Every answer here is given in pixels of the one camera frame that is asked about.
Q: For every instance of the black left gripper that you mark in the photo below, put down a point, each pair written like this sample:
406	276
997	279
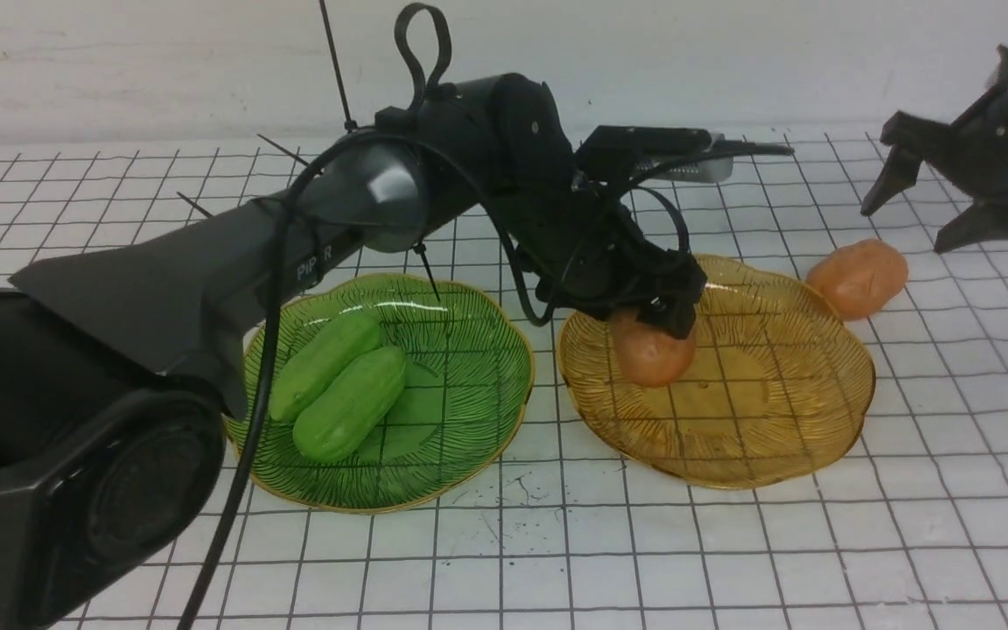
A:
578	247

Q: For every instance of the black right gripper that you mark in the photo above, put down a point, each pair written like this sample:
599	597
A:
971	152

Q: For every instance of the orange potato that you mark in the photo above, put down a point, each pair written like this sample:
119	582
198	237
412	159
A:
861	279
647	356

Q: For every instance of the green gourd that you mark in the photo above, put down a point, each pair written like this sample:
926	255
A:
331	428
312	369

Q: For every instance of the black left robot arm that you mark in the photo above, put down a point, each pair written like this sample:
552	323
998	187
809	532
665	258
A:
118	366

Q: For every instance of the amber glass plate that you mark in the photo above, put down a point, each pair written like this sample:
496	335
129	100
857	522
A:
779	386

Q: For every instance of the green glass plate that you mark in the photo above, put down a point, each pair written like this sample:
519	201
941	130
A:
470	374

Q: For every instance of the white grid tablecloth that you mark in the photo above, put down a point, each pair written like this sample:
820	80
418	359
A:
908	531

